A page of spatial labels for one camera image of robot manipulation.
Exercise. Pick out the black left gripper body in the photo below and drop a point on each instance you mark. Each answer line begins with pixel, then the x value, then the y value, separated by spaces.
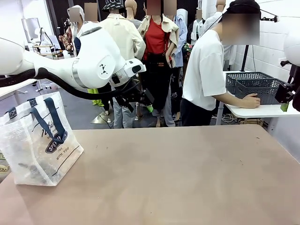
pixel 140 97

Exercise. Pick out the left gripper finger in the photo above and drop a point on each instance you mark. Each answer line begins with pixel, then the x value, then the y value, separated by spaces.
pixel 130 108
pixel 150 108

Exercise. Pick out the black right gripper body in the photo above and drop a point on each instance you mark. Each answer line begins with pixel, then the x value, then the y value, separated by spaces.
pixel 284 93

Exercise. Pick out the dark grey plastic basket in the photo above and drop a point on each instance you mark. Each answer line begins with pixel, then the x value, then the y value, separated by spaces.
pixel 236 78
pixel 260 91

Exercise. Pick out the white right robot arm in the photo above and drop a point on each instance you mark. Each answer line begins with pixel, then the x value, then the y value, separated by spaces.
pixel 293 47

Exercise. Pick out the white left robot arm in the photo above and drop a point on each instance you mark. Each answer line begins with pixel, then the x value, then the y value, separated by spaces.
pixel 89 63

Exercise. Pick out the person's right hand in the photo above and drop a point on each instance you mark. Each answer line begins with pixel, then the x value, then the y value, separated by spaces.
pixel 252 101

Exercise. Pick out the person's black trousers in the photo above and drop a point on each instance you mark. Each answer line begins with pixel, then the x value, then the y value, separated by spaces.
pixel 197 114

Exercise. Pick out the red shirt trench-coat mannequin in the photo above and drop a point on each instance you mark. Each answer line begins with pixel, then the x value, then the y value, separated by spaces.
pixel 155 47

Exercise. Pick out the black tripod stand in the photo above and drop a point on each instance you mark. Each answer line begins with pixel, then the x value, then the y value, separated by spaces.
pixel 245 56

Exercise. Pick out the cream jacket bucket-hat mannequin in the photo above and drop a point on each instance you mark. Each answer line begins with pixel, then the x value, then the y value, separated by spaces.
pixel 126 35

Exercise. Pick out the light blue shirt mannequin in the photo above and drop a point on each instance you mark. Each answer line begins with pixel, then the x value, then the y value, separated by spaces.
pixel 181 35

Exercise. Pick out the bare beige mannequin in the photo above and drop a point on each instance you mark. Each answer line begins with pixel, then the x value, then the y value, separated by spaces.
pixel 131 11

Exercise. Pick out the white shirt black-trousers mannequin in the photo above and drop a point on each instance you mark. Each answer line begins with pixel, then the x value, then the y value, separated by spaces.
pixel 87 25

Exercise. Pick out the hooded neon-green-trousers mannequin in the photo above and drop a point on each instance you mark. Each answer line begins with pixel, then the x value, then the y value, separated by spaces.
pixel 72 35

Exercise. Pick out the person's black cap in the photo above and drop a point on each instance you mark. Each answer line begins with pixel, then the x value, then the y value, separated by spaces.
pixel 243 5

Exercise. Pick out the cluttered work desk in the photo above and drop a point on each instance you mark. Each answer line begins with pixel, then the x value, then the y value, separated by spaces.
pixel 49 50

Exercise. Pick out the white desk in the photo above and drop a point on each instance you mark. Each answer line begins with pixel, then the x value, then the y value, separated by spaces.
pixel 14 87

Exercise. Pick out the green cream food package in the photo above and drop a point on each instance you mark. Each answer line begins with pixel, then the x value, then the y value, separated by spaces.
pixel 4 164

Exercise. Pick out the metal mannequin base plate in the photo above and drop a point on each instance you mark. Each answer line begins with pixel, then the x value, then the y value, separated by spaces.
pixel 100 119

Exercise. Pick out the grey wall board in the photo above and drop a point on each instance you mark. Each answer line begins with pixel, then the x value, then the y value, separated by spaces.
pixel 30 30

